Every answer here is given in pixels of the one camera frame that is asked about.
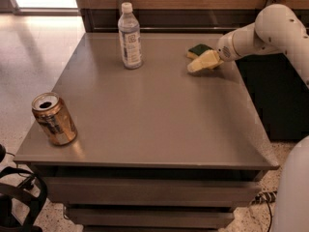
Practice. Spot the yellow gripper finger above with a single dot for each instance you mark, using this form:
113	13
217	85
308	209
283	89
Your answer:
208	60

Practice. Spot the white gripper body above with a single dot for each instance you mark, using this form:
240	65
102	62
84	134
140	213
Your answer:
226	49

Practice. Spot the green and yellow sponge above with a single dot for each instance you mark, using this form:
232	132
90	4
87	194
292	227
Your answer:
197	50

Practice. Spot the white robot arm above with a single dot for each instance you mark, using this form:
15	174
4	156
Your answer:
276	29

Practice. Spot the orange soda can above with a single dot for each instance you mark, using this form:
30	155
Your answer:
53	116

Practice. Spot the clear plastic water bottle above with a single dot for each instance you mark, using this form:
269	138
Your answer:
129	34

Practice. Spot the grey drawer cabinet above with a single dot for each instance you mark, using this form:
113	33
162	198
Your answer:
157	122

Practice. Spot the white power strip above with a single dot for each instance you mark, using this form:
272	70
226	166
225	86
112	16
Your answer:
265	197

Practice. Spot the upper grey drawer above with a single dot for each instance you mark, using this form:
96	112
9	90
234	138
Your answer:
144	192

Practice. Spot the grey drawer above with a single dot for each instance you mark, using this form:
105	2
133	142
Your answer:
144	192
149	218

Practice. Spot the lower grey drawer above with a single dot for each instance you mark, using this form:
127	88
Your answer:
149	218

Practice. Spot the black chair base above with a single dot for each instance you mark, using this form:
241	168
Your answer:
8	222

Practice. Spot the right metal wall bracket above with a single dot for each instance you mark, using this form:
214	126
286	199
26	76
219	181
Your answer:
271	2

